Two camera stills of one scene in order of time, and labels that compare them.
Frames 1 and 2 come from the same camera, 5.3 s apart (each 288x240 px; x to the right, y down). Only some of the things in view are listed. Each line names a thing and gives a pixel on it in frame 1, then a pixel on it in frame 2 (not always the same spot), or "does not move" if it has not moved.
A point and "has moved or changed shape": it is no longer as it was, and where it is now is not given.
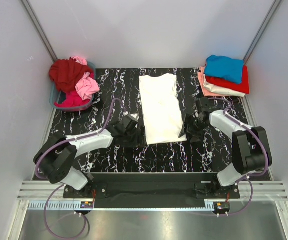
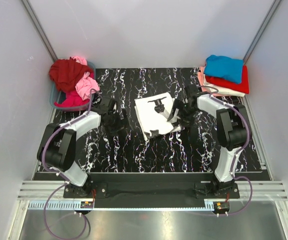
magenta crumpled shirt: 72,99 does not move
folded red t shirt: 243,88 does not move
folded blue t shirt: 224,67 does not move
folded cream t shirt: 220,89 does not move
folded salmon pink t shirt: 206,93 does not move
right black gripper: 190,126 -> 181,111
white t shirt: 162,111 has moved or changed shape
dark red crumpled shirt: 66,73 does not move
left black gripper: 133,135 -> 119,119
